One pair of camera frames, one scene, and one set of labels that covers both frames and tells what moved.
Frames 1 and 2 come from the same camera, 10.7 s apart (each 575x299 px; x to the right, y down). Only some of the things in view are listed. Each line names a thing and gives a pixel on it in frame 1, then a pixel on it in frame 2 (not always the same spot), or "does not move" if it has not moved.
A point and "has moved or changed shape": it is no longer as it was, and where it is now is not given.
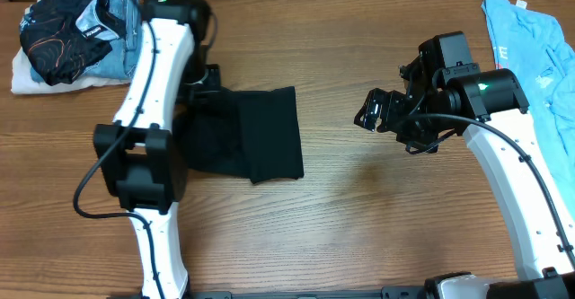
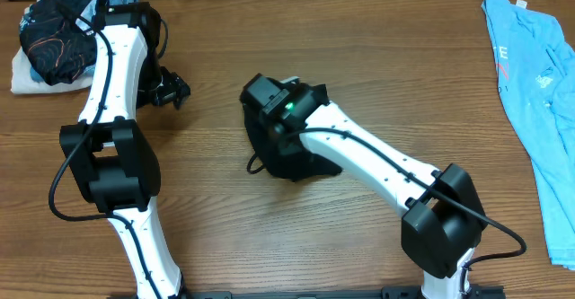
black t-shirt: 251,134 has moved or changed shape
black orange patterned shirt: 67,30 does not move
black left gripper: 205,96 → 175,88
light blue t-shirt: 532,44 does not move
